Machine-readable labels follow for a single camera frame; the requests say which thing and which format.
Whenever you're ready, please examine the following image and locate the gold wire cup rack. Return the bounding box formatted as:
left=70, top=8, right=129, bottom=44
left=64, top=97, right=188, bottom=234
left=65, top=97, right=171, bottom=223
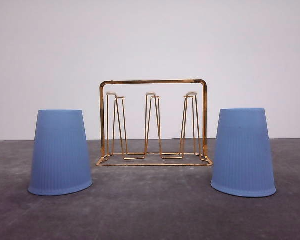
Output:
left=96, top=79, right=213, bottom=167

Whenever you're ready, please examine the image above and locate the blue ribbed cup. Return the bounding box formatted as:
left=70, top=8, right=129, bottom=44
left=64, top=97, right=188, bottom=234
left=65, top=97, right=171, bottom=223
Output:
left=28, top=109, right=93, bottom=196
left=210, top=108, right=277, bottom=198

